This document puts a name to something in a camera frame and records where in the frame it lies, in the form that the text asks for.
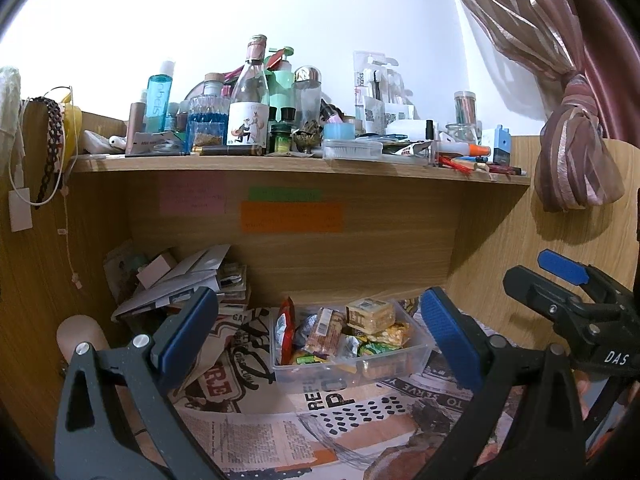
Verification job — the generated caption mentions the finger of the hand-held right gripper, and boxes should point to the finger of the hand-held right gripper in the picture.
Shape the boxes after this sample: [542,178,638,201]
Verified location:
[502,266,573,322]
[537,248,632,295]

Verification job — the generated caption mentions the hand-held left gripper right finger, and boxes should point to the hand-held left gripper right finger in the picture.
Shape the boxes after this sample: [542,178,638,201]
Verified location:
[419,286,588,480]

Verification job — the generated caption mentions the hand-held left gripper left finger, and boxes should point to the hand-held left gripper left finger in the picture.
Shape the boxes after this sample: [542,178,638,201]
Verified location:
[52,286,228,480]

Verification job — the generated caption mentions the clear popcorn packet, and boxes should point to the clear popcorn packet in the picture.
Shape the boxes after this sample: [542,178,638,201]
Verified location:
[367,322,416,349]

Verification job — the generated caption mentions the cream cracker packet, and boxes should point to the cream cracker packet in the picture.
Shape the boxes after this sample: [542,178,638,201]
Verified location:
[346,297,397,336]

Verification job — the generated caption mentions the red snack packet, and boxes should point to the red snack packet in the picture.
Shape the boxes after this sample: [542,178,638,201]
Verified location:
[274,296,299,366]

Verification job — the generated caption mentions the clear plastic box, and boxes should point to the clear plastic box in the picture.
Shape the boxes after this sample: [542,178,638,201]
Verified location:
[270,299,435,395]

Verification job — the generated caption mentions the white and blue snack packet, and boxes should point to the white and blue snack packet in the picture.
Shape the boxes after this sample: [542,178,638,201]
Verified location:
[294,314,321,348]

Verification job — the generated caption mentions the person's right hand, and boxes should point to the person's right hand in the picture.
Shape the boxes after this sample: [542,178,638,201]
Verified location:
[574,379,598,422]

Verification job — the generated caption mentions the pile of papers and envelopes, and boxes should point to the pile of papers and envelopes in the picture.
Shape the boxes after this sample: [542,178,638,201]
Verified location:
[104,242,249,322]

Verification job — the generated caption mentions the small cardboard box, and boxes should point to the small cardboard box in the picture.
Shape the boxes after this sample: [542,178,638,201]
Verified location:
[136,254,178,288]

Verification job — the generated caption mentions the beige round container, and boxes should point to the beige round container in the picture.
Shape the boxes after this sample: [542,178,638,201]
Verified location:
[56,315,111,362]

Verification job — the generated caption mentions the newspaper shelf liner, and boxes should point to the newspaper shelf liner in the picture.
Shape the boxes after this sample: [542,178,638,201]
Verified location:
[170,300,551,480]

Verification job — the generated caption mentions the brown and white biscuit packet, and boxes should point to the brown and white biscuit packet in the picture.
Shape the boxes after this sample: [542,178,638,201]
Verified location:
[305,307,347,356]

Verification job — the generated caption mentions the bunch of red pencils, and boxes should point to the bunch of red pencils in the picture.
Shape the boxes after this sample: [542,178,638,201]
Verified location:
[440,156,527,177]

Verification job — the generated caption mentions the pink sticky note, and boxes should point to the pink sticky note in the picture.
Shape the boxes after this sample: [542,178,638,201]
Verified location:
[159,177,227,217]

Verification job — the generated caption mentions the white marker with orange cap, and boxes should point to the white marker with orange cap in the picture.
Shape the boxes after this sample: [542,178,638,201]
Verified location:
[439,142,492,157]

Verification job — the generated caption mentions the orange sticky note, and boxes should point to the orange sticky note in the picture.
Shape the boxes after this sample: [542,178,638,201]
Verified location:
[241,201,345,234]

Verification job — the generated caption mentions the striped pink curtain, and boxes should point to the striped pink curtain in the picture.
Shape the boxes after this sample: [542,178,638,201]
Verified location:
[437,0,640,213]

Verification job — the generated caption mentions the small glass jar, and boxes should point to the small glass jar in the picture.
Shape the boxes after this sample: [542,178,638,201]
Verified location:
[445,122,481,147]

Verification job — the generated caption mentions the green sticky note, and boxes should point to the green sticky note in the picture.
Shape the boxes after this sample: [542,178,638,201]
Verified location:
[248,187,323,202]

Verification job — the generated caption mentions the brown mascara tube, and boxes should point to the brown mascara tube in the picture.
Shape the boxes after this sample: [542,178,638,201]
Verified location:
[192,145,264,157]

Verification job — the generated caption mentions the cotton swab cylinder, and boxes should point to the cotton swab cylinder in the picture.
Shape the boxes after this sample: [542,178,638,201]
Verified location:
[454,91,479,126]

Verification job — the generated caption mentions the wooden shelf unit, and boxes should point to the wooden shelf unit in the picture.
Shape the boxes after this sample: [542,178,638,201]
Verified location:
[0,100,640,480]

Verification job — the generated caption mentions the white earbuds case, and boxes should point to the white earbuds case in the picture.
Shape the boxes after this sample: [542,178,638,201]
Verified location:
[82,130,126,155]

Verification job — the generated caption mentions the rose gold cosmetic tube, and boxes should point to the rose gold cosmetic tube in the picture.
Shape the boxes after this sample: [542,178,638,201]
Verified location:
[125,102,147,156]

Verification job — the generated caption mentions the square blue perfume bottle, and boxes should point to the square blue perfume bottle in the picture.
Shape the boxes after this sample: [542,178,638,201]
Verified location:
[187,74,231,154]

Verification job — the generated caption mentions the clear flat plastic case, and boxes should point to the clear flat plastic case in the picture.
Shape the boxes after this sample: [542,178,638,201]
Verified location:
[322,139,384,162]

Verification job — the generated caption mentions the white cosmetic box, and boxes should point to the white cosmetic box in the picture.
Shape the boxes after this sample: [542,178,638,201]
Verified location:
[362,95,417,136]

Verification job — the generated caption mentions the dark green small bottle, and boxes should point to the dark green small bottle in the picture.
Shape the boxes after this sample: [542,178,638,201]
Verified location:
[270,106,296,154]

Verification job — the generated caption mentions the clear glass bottle pink cap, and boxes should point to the clear glass bottle pink cap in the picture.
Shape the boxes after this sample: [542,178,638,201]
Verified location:
[227,35,271,153]

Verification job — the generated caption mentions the tall turquoise bottle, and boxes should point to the tall turquoise bottle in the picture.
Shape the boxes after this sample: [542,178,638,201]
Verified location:
[145,60,177,134]

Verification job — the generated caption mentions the black lace headband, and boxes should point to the black lace headband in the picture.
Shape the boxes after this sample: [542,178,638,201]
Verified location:
[31,97,67,211]

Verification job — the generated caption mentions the yellow hanging item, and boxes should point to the yellow hanging item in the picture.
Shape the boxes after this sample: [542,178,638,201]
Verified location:
[59,87,84,157]

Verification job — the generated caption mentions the toothbrush pack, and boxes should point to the toothbrush pack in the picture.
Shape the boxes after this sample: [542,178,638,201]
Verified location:
[353,51,402,121]

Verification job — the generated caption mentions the mint green pump bottle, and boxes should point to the mint green pump bottle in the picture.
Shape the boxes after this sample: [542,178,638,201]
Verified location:
[265,47,297,111]

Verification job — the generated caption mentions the clear jar with silver lid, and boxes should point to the clear jar with silver lid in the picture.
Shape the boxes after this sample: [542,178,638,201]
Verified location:
[294,66,323,126]

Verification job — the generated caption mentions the white cloth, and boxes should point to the white cloth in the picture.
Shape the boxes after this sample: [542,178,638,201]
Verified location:
[0,66,23,137]

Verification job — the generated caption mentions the white charger with cable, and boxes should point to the white charger with cable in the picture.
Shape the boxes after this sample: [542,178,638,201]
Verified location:
[7,100,76,233]

